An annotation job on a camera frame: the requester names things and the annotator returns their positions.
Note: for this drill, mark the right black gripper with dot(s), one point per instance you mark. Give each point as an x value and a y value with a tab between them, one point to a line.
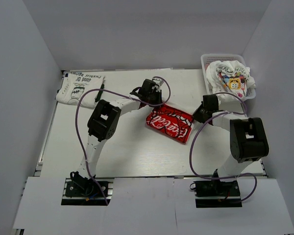
196	114

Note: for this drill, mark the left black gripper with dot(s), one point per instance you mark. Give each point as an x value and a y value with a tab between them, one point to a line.
158	94

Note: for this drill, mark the white t-shirt colourful cartoon print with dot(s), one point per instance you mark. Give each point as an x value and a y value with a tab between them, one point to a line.
229	77

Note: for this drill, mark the white t-shirt red print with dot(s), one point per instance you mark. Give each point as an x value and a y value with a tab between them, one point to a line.
171	122

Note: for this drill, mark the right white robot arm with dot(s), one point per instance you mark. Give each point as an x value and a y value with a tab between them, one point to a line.
248	140

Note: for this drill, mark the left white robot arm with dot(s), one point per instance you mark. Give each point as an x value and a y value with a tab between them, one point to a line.
103	122

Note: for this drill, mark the white plastic basket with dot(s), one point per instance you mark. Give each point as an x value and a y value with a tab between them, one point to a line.
206	59

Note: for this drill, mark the folded Charlie Brown t-shirt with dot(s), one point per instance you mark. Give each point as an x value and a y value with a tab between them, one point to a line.
76	83

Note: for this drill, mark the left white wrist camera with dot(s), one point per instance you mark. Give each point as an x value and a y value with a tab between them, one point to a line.
158	82

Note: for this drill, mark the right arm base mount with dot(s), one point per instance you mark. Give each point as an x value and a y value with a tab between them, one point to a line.
216	194

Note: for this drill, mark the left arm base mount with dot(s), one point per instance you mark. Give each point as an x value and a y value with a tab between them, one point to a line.
92	196

